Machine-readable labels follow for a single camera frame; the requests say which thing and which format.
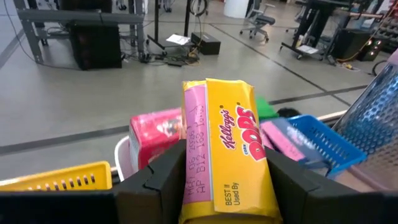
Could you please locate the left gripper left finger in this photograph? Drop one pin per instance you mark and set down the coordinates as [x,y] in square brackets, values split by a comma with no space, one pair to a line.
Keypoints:
[149,202]

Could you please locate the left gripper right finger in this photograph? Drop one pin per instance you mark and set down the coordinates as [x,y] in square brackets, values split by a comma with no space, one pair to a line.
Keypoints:
[326,208]

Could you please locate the red cereal box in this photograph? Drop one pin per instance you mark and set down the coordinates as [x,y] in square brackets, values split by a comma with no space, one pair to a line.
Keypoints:
[152,137]

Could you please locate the purple Raisin Bran box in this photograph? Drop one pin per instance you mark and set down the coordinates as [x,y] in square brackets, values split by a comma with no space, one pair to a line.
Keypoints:
[280,140]

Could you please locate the yellow Corn Pops box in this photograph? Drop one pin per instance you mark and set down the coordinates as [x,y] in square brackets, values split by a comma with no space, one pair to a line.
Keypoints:
[230,155]

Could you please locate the green cereal box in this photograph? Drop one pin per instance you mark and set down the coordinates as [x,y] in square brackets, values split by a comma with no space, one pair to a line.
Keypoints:
[264,109]

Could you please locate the white plastic basket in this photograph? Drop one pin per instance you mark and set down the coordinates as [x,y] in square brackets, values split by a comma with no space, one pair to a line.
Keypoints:
[122,158]

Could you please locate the blue plastic basket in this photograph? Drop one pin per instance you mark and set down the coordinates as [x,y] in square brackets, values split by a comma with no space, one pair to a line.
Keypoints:
[335,146]

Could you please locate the yellow plastic basket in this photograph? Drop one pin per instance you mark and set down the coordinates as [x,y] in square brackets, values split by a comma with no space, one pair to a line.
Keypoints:
[77,174]

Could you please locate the white paper sheet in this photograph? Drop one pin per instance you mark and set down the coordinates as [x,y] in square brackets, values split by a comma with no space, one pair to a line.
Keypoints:
[178,39]
[308,49]

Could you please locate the large black equipment box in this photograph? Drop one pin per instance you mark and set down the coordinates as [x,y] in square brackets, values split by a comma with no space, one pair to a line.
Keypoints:
[94,46]

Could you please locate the black box with lights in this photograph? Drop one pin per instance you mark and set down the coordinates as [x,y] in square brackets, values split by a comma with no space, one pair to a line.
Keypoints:
[351,43]

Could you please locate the small black box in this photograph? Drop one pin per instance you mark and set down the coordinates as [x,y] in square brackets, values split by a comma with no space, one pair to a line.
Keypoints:
[205,43]

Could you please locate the storage shelf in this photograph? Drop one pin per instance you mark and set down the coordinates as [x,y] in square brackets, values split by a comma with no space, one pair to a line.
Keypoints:
[390,34]

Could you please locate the black wheeled cart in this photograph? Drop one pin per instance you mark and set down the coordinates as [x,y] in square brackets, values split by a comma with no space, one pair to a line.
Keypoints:
[314,21]

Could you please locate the grey office chair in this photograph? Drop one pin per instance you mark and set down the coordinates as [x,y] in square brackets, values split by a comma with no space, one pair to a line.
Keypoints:
[262,20]

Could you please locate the grey metal table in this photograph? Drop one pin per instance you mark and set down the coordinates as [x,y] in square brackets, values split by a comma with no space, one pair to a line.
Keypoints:
[77,15]

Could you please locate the white cylindrical bin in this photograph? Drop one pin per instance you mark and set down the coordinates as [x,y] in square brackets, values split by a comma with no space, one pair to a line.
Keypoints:
[235,7]

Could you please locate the black metal stand frame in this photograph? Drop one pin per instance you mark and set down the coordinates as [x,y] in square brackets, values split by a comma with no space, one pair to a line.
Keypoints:
[156,18]

